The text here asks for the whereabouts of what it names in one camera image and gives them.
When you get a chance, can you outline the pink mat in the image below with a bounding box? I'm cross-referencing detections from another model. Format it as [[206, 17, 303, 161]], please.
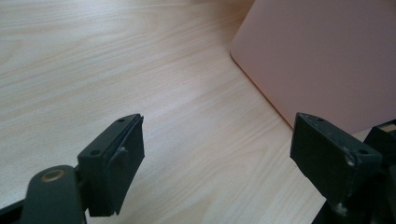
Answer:
[[230, 0, 396, 134]]

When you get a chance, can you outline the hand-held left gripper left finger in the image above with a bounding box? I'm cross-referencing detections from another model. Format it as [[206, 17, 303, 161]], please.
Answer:
[[77, 113, 146, 217]]

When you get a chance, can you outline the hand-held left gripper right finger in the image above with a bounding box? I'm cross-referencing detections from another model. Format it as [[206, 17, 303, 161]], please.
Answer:
[[290, 112, 384, 210]]

